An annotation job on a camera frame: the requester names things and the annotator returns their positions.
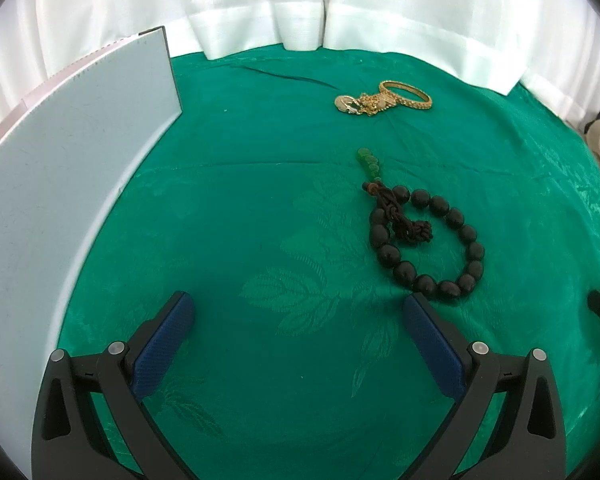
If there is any white curtain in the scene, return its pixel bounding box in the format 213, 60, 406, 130
0, 0, 600, 135

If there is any green patterned tablecloth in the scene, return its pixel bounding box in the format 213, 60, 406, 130
59, 45, 600, 480

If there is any grey storage box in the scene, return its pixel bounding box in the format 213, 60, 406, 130
0, 25, 183, 480

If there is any dark wooden bead bracelet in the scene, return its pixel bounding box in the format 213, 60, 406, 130
355, 146, 486, 303

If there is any gold pendant chain necklace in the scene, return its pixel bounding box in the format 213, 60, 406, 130
334, 90, 399, 118

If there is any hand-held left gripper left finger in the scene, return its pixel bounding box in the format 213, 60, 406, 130
31, 290, 197, 480

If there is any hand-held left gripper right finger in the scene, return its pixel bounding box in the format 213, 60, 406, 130
400, 292, 567, 480

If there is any gold bangle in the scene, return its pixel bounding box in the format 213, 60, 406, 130
378, 79, 434, 111

